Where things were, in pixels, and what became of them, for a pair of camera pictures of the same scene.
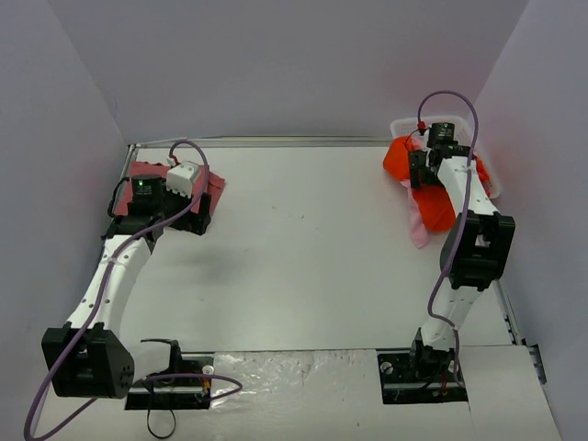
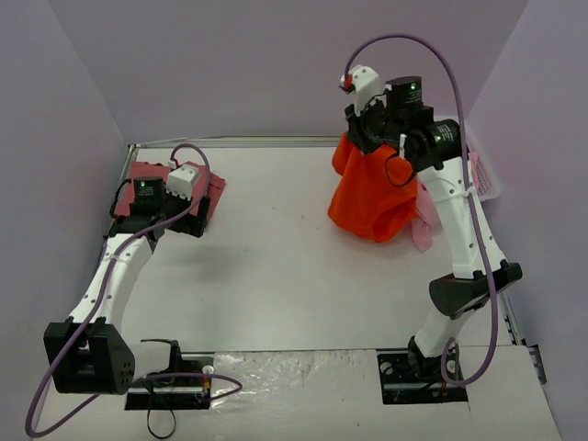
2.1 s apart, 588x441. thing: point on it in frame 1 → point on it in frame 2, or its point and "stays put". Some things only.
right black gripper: [417, 170] → [361, 138]
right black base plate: [422, 374] stays put
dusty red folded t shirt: [213, 185] stays put
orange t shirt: [432, 201] → [377, 196]
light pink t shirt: [418, 231] stays put
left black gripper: [195, 217] stays put
